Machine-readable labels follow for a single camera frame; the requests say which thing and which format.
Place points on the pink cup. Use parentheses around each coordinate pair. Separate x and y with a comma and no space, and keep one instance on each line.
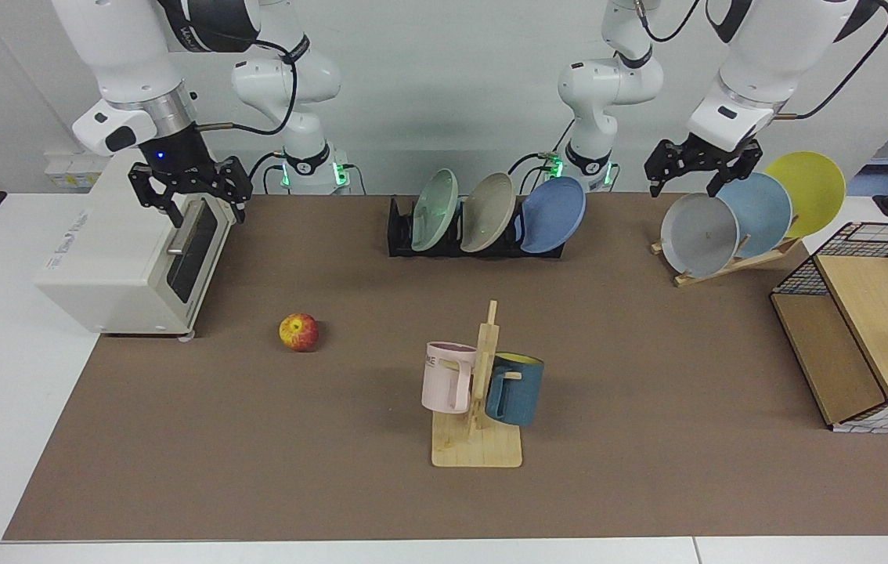
(444,380)

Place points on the light blue plate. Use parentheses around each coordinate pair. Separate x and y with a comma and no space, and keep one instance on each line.
(761,211)

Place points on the pale toaster oven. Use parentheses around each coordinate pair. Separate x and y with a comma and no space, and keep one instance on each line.
(115,258)

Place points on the beige plate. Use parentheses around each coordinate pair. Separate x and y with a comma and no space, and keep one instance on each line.
(489,213)

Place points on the grey plate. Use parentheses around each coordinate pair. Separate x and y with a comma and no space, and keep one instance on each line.
(698,235)

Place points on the red yellow apple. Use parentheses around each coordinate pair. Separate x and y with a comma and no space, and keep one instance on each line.
(299,332)

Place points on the pale green plate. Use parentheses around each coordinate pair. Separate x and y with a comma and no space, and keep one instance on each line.
(434,211)

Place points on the yellow plate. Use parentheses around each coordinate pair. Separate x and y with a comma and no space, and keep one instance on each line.
(812,188)

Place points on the wooden cup stand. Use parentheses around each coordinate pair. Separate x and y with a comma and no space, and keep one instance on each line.
(475,446)

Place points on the black dish rack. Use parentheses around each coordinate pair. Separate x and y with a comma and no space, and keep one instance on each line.
(398,235)

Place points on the dark teal cup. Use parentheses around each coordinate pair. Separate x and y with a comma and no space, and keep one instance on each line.
(518,392)

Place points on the white wall socket strip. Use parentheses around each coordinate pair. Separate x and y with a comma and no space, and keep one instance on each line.
(72,168)

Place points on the brown table cloth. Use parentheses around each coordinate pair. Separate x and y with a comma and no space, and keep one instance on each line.
(632,376)

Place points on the wooden plate rack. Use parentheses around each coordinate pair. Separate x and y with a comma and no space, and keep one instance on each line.
(734,265)

